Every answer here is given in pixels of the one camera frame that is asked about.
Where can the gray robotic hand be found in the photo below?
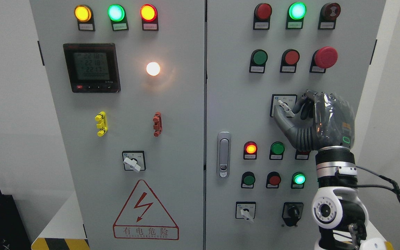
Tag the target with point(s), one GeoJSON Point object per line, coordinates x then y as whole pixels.
{"type": "Point", "coordinates": [332, 122]}

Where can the red emergency stop button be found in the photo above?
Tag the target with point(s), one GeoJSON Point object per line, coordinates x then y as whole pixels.
{"type": "Point", "coordinates": [322, 59]}

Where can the dark red buzzer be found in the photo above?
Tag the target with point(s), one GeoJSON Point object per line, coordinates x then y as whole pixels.
{"type": "Point", "coordinates": [328, 16]}

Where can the lit green push button lower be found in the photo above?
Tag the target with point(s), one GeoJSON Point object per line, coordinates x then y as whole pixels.
{"type": "Point", "coordinates": [298, 180]}

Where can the red terminal clip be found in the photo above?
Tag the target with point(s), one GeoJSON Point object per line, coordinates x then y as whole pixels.
{"type": "Point", "coordinates": [157, 119]}

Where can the right gray cabinet door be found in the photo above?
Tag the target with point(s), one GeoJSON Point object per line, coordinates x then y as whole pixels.
{"type": "Point", "coordinates": [239, 102]}

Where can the lit red indicator light middle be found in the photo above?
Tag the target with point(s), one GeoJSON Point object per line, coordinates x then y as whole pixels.
{"type": "Point", "coordinates": [250, 150]}

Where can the dark red indicator light middle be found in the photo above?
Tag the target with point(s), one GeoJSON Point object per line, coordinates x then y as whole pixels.
{"type": "Point", "coordinates": [302, 155]}

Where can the left gray cabinet door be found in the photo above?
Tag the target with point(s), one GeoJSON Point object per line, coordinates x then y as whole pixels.
{"type": "Point", "coordinates": [174, 160]}

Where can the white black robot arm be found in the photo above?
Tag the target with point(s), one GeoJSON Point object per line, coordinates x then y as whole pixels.
{"type": "Point", "coordinates": [340, 215]}

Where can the gray cabinet door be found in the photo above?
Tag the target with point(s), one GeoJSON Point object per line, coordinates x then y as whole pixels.
{"type": "Point", "coordinates": [239, 102]}
{"type": "Point", "coordinates": [174, 160]}

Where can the digital power meter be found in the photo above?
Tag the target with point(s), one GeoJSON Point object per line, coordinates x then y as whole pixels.
{"type": "Point", "coordinates": [92, 67]}

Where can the red push button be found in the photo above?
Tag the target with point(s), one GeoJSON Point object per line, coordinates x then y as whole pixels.
{"type": "Point", "coordinates": [289, 61]}
{"type": "Point", "coordinates": [273, 180]}

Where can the red push button lower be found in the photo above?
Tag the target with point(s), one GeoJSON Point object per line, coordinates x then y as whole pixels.
{"type": "Point", "coordinates": [273, 180]}

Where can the yellow terminal clip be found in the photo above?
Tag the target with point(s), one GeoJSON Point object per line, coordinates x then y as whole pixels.
{"type": "Point", "coordinates": [102, 125]}

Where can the green indicator light top left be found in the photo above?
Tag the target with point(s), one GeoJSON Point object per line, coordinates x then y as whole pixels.
{"type": "Point", "coordinates": [118, 18]}

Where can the red-orange indicator light top left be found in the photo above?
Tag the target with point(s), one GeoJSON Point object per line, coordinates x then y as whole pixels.
{"type": "Point", "coordinates": [149, 16]}

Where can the red indicator light top right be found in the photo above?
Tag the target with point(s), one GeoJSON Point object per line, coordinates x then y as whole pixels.
{"type": "Point", "coordinates": [262, 16]}

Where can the black key selector switch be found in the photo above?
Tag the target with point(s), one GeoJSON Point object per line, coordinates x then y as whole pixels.
{"type": "Point", "coordinates": [292, 212]}

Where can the red push button upper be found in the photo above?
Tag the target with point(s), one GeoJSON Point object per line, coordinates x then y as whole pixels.
{"type": "Point", "coordinates": [289, 61]}

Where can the black box lower left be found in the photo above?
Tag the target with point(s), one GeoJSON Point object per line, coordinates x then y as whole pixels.
{"type": "Point", "coordinates": [13, 235]}

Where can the silver door latch handle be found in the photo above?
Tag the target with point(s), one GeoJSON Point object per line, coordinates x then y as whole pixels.
{"type": "Point", "coordinates": [223, 151]}

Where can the yellow indicator light top left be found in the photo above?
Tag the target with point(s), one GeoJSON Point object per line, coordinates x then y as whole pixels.
{"type": "Point", "coordinates": [84, 17]}

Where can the white glowing lamp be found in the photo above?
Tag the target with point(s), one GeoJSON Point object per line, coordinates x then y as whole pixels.
{"type": "Point", "coordinates": [153, 68]}

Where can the green indicator light top right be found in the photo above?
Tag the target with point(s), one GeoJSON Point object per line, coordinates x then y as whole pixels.
{"type": "Point", "coordinates": [295, 16]}

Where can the green push button upper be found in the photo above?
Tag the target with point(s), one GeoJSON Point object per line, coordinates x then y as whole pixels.
{"type": "Point", "coordinates": [258, 61]}

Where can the gray rotary switch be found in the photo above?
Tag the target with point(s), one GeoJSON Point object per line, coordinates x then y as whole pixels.
{"type": "Point", "coordinates": [245, 210]}
{"type": "Point", "coordinates": [285, 101]}

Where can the red electric danger warning sign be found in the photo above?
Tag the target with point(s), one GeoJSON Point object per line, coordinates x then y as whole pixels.
{"type": "Point", "coordinates": [143, 216]}

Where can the gray rotary switch left door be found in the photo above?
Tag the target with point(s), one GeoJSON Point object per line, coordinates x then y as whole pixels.
{"type": "Point", "coordinates": [134, 161]}

